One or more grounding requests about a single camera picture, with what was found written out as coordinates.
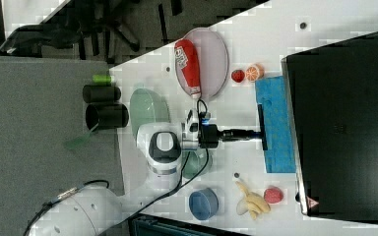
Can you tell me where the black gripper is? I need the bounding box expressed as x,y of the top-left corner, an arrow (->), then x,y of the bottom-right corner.
199,124 -> 262,148

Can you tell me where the black silver toaster oven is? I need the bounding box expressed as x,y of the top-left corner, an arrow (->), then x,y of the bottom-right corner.
255,28 -> 378,222

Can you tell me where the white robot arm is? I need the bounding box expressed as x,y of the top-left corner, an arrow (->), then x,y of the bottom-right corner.
23,109 -> 266,236

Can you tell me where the green cup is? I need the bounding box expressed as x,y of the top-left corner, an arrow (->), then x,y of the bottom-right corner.
182,149 -> 213,179

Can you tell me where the red toy tomato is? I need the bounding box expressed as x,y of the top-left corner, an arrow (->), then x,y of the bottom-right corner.
231,70 -> 245,83

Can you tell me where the toy orange half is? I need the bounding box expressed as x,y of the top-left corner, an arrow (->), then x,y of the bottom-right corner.
245,64 -> 265,82

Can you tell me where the toy strawberry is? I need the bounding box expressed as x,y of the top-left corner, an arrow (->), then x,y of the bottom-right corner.
264,187 -> 284,204

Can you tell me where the peeled toy banana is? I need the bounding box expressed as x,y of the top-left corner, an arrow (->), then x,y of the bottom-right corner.
235,181 -> 271,220

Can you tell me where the blue cup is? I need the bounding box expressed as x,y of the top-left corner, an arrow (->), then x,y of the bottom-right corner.
189,188 -> 220,220

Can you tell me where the grey round plate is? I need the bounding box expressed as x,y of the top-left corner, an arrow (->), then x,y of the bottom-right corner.
174,28 -> 228,99

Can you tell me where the green oval colander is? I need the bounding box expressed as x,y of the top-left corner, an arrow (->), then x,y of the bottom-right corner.
130,88 -> 170,139

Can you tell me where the red ketchup bottle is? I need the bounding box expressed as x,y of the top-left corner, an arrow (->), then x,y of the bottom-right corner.
174,38 -> 202,99

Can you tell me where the large black pot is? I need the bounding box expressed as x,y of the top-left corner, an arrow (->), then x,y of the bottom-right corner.
85,103 -> 129,130

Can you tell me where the small black pot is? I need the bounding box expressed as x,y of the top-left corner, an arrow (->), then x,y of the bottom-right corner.
83,85 -> 121,103

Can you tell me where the green cylinder object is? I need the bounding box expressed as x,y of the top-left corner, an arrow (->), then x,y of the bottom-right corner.
93,75 -> 111,84

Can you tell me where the green slotted spatula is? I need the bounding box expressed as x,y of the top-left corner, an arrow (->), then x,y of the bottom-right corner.
63,126 -> 97,150

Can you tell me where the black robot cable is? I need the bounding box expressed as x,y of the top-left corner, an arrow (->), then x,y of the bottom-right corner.
23,98 -> 211,236

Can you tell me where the dark blue frame rail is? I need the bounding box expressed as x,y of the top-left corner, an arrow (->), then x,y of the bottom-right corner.
128,214 -> 247,236

